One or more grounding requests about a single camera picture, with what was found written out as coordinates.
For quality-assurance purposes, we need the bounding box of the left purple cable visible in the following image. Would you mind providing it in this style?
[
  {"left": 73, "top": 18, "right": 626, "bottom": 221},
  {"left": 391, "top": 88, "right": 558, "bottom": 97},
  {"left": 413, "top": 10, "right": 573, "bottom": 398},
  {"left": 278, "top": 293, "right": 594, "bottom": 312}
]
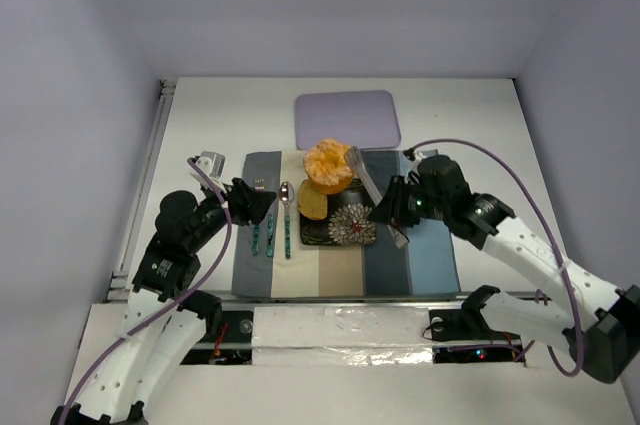
[{"left": 52, "top": 157, "right": 235, "bottom": 425}]

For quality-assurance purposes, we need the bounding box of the foil covered front panel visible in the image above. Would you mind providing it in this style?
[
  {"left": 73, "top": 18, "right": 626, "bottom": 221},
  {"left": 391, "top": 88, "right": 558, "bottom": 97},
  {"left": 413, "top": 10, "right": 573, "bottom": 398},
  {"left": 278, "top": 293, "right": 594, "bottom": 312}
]
[{"left": 251, "top": 305, "right": 433, "bottom": 367}]

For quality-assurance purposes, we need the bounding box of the slice of bread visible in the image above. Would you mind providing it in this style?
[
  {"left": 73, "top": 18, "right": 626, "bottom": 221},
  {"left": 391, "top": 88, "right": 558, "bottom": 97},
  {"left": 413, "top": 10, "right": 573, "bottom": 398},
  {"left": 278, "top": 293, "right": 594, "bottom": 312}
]
[{"left": 298, "top": 180, "right": 328, "bottom": 220}]

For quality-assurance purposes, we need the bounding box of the spoon with teal handle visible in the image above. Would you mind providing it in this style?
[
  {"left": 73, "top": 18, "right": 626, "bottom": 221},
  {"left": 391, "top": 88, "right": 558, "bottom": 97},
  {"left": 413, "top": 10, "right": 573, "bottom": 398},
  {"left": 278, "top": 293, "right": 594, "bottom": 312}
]
[{"left": 279, "top": 181, "right": 295, "bottom": 260}]

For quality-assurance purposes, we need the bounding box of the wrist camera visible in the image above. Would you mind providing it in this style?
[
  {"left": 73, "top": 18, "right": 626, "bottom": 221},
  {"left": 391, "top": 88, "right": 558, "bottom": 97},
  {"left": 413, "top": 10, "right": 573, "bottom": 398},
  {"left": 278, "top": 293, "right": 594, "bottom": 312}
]
[
  {"left": 189, "top": 151, "right": 225, "bottom": 190},
  {"left": 402, "top": 148, "right": 439, "bottom": 166}
]

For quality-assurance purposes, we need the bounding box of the black floral square plate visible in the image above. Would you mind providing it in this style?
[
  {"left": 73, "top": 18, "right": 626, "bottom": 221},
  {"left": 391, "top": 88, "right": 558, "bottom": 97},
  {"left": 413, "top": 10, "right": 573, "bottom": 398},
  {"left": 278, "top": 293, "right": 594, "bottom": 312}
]
[{"left": 299, "top": 179, "right": 377, "bottom": 246}]

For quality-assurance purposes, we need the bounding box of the aluminium frame rail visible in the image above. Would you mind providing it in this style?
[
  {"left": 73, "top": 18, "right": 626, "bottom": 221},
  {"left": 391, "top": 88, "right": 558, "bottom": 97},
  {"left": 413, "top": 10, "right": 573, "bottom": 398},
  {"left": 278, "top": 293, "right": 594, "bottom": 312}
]
[{"left": 103, "top": 78, "right": 178, "bottom": 303}]

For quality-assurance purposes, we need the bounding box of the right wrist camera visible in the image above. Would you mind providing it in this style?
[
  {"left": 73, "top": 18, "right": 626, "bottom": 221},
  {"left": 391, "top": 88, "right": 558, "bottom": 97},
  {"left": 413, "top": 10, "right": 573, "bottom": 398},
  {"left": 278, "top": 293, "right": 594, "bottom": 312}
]
[{"left": 402, "top": 148, "right": 439, "bottom": 166}]

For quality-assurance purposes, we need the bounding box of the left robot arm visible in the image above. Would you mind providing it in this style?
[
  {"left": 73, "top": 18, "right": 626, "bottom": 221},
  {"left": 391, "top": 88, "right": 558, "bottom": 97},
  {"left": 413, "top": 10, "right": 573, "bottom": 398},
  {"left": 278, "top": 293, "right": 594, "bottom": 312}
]
[{"left": 51, "top": 178, "right": 277, "bottom": 424}]

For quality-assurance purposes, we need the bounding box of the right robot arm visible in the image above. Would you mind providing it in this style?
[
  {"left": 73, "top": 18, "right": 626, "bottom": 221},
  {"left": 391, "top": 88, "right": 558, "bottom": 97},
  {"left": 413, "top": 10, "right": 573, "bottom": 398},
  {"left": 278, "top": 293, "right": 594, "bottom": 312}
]
[{"left": 369, "top": 155, "right": 639, "bottom": 384}]

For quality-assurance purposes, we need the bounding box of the striped cloth placemat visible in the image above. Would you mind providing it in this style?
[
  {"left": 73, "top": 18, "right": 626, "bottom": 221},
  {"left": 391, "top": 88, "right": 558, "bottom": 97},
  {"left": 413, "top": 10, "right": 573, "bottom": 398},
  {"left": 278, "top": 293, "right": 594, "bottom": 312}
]
[{"left": 231, "top": 148, "right": 462, "bottom": 299}]

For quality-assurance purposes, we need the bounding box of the orange bundt cake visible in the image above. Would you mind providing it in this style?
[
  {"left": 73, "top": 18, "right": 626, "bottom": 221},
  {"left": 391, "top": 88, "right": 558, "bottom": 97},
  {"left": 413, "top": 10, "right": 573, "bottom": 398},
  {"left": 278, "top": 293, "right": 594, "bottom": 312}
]
[{"left": 303, "top": 138, "right": 354, "bottom": 195}]

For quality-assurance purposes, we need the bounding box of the lavender serving tray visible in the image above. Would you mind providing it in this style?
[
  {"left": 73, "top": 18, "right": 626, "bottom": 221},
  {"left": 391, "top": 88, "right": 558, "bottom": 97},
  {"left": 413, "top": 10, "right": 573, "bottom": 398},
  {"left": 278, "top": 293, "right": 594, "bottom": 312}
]
[{"left": 294, "top": 90, "right": 402, "bottom": 150}]

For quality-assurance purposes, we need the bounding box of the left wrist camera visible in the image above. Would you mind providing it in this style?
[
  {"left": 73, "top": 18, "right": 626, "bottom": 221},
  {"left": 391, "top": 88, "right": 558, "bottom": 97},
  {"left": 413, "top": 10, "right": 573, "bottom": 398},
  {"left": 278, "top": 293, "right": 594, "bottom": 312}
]
[{"left": 189, "top": 151, "right": 225, "bottom": 190}]

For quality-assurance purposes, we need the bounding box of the fork with teal handle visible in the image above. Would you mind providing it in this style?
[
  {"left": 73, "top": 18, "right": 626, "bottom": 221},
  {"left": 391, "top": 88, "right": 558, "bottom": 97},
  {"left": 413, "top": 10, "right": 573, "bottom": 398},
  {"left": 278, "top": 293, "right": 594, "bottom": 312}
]
[{"left": 251, "top": 177, "right": 266, "bottom": 257}]

